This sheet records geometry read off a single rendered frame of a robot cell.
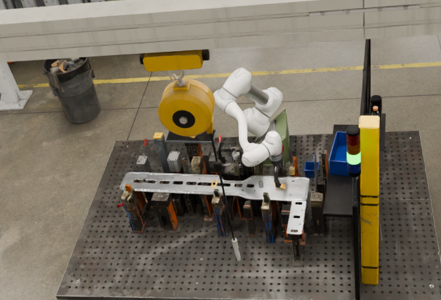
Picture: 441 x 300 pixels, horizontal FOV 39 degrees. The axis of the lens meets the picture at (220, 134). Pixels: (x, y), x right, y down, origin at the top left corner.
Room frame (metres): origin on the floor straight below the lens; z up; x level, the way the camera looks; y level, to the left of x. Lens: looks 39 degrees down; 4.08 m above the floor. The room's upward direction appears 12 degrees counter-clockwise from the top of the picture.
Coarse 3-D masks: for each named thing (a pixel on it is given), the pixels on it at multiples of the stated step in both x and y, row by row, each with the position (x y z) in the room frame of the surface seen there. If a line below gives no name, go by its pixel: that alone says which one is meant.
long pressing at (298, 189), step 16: (128, 176) 3.48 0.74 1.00; (144, 176) 3.45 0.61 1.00; (160, 176) 3.41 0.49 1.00; (176, 176) 3.38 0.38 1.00; (192, 176) 3.34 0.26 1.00; (208, 176) 3.31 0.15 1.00; (256, 176) 3.20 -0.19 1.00; (272, 176) 3.17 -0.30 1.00; (176, 192) 3.21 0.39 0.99; (192, 192) 3.18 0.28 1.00; (208, 192) 3.14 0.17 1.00; (240, 192) 3.08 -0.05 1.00; (256, 192) 3.05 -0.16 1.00; (272, 192) 3.01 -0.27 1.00; (288, 192) 2.98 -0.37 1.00; (304, 192) 2.95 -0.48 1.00
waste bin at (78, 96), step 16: (48, 64) 5.91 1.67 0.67; (64, 64) 5.75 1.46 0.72; (80, 64) 5.88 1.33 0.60; (48, 80) 5.76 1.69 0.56; (64, 80) 5.59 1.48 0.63; (80, 80) 5.63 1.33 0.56; (64, 96) 5.64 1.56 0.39; (80, 96) 5.63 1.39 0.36; (96, 96) 5.81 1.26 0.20; (80, 112) 5.63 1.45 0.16; (96, 112) 5.72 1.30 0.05
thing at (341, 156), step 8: (336, 136) 3.28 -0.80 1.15; (344, 136) 3.29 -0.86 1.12; (336, 144) 3.27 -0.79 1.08; (344, 144) 3.29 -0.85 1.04; (336, 152) 3.24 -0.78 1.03; (344, 152) 3.22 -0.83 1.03; (336, 160) 3.16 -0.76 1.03; (344, 160) 3.15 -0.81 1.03; (336, 168) 3.03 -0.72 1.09; (344, 168) 3.00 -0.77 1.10
